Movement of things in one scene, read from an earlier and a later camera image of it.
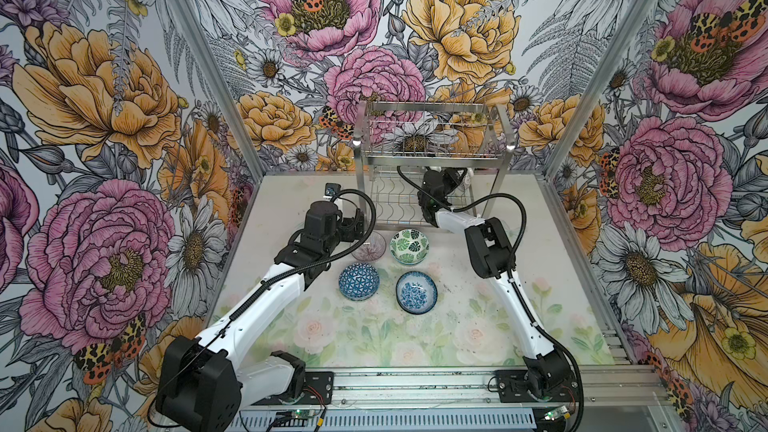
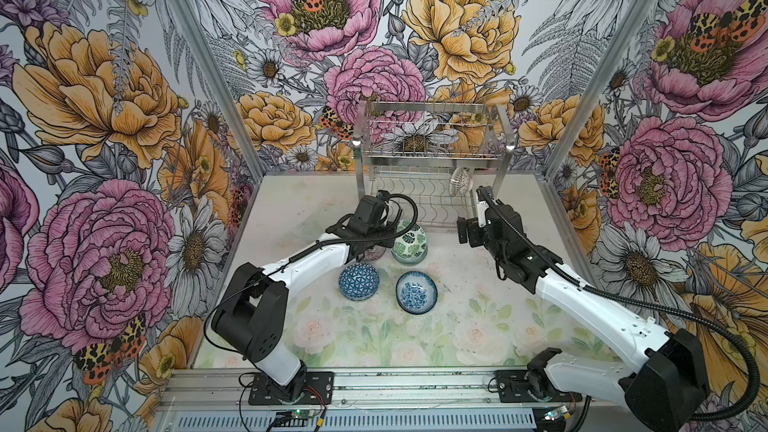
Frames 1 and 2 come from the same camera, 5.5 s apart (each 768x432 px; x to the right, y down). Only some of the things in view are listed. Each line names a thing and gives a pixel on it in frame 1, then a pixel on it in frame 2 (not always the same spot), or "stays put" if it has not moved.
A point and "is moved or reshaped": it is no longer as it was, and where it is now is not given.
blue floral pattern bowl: [416, 292] stays put
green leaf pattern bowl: [409, 246] is moved or reshaped
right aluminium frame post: [612, 62] stays put
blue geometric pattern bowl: [359, 281] stays put
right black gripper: [451, 172] -> [473, 227]
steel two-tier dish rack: [397, 142] stays put
